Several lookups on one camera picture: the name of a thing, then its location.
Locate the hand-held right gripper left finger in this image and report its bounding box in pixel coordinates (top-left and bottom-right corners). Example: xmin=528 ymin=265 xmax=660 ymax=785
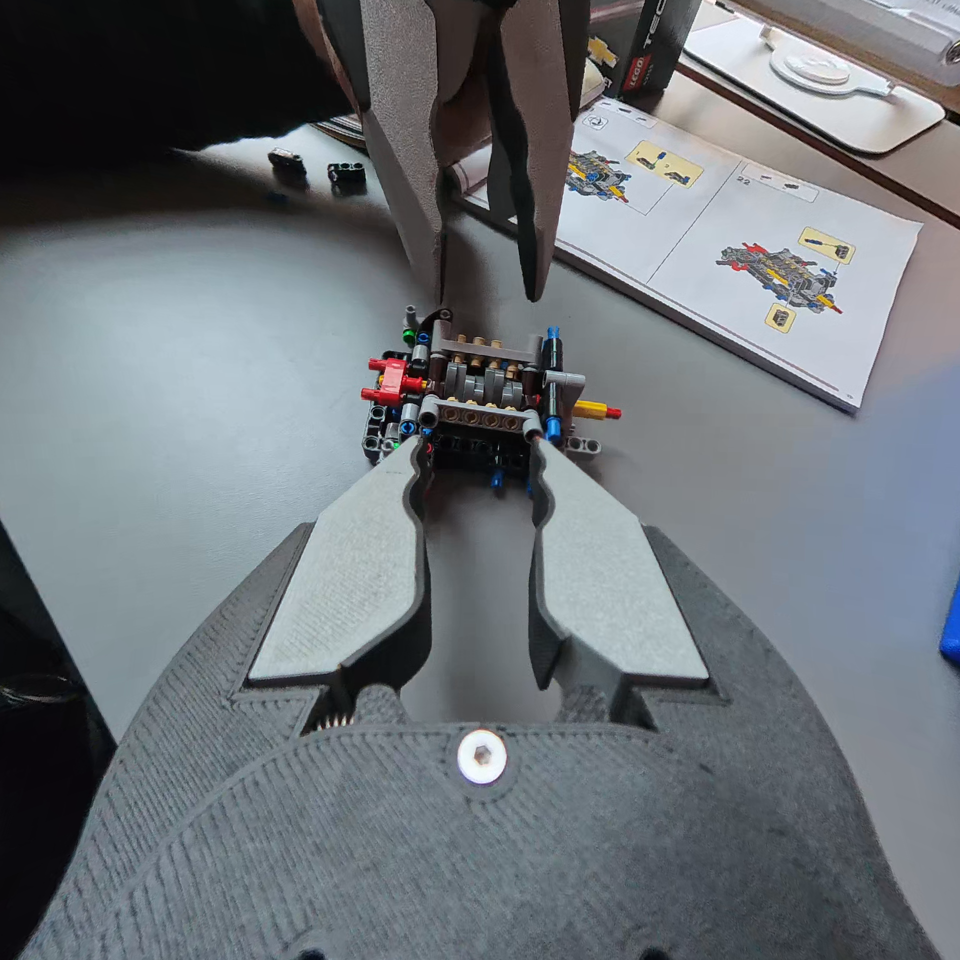
xmin=246 ymin=435 xmax=435 ymax=687

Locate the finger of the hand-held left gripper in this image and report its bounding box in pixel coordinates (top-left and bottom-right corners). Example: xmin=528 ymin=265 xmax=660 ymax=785
xmin=486 ymin=0 xmax=591 ymax=303
xmin=360 ymin=0 xmax=483 ymax=307

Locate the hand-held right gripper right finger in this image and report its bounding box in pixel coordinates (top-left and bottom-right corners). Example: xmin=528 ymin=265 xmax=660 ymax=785
xmin=527 ymin=437 xmax=711 ymax=727

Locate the multicoloured lego engine assembly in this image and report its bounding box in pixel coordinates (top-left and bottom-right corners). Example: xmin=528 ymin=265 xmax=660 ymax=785
xmin=360 ymin=303 xmax=624 ymax=492

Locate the black lego box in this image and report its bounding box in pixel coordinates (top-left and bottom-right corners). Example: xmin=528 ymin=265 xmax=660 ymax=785
xmin=583 ymin=0 xmax=704 ymax=100

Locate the lego instruction booklet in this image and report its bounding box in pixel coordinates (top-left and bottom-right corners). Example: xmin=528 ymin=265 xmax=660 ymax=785
xmin=442 ymin=93 xmax=925 ymax=414

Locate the person's left hand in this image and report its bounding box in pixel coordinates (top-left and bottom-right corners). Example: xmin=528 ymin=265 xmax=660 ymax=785
xmin=436 ymin=71 xmax=496 ymax=168

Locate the person's dark clothing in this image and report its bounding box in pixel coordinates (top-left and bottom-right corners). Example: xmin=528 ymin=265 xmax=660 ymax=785
xmin=0 ymin=0 xmax=361 ymax=177

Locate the white round pad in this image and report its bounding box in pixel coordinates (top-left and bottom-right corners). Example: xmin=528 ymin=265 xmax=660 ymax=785
xmin=759 ymin=26 xmax=894 ymax=99

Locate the silver monitor stand base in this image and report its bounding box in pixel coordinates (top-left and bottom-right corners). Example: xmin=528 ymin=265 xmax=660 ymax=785
xmin=682 ymin=21 xmax=948 ymax=156

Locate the blue plastic storage bin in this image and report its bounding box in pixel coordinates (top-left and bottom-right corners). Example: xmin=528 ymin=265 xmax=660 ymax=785
xmin=939 ymin=577 xmax=960 ymax=666

